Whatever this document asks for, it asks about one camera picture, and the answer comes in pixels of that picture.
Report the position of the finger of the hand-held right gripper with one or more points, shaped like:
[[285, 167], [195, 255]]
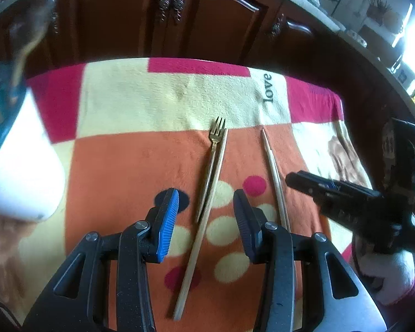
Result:
[[318, 183], [342, 211]]

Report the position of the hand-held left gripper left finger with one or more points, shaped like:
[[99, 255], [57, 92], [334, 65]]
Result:
[[167, 224]]

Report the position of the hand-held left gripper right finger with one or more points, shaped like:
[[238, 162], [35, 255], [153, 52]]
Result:
[[243, 221]]

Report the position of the wooden chopstick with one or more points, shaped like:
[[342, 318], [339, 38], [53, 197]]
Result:
[[273, 166], [193, 259]]

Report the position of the golden metal fork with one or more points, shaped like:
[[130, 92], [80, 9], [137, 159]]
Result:
[[212, 152]]

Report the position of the person's right hand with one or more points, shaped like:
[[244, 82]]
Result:
[[394, 276]]

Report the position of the checked fleece blanket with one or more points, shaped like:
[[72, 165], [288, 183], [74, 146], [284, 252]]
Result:
[[124, 166]]

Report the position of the dried plant bundle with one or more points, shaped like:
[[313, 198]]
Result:
[[378, 7]]

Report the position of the dark wooden base cabinet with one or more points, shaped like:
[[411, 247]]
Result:
[[117, 13]]

